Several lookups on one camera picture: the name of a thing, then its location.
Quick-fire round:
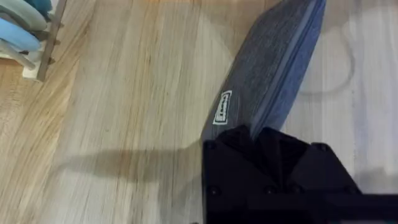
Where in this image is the light blue plate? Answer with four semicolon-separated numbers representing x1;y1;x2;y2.
0;17;42;52

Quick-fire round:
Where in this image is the teal plate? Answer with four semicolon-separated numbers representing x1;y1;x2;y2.
24;0;53;17

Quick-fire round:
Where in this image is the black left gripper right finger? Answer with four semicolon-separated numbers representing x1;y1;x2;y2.
255;126;363;197

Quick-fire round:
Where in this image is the grey and blue zip bag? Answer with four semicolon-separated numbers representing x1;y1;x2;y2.
200;0;327;144

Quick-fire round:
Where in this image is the wooden peg rack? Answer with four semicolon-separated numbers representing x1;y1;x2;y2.
21;0;68;82

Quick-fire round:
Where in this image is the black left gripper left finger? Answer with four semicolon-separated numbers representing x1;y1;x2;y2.
201;124;282;224

